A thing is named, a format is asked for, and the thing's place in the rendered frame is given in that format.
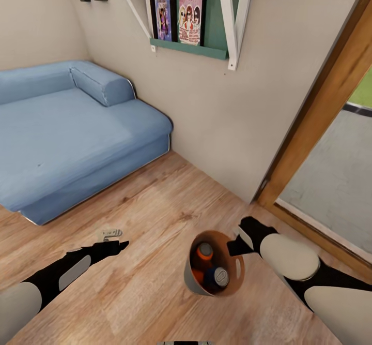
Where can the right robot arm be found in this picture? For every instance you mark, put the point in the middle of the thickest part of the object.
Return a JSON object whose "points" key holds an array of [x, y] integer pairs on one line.
{"points": [[343, 303]]}

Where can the trash can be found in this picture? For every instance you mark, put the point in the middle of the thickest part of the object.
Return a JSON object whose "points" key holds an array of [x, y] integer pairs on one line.
{"points": [[221, 257]]}

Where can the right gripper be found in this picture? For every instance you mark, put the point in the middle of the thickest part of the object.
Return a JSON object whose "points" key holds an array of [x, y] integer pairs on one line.
{"points": [[236, 249]]}

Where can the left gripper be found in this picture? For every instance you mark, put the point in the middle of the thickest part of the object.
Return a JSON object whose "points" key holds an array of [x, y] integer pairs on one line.
{"points": [[111, 248]]}

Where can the sofa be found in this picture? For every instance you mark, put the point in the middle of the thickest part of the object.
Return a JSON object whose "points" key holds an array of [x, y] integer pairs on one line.
{"points": [[69, 130]]}

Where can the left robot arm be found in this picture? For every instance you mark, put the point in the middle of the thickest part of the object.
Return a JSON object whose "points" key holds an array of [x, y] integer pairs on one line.
{"points": [[20, 304]]}

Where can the shelf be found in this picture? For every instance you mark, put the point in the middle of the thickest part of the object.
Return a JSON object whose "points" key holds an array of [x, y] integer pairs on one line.
{"points": [[224, 28]]}

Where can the door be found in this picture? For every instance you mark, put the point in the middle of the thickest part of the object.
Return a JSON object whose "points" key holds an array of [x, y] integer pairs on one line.
{"points": [[320, 182]]}

